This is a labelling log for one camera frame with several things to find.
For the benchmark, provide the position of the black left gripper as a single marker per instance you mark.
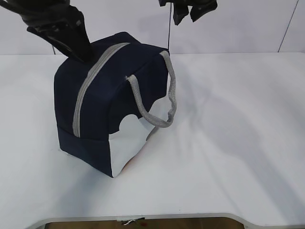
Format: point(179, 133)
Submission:
point(72, 41)

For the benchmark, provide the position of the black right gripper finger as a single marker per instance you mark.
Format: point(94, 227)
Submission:
point(202, 7)
point(180, 10)

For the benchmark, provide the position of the navy blue lunch bag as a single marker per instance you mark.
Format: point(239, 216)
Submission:
point(108, 108)

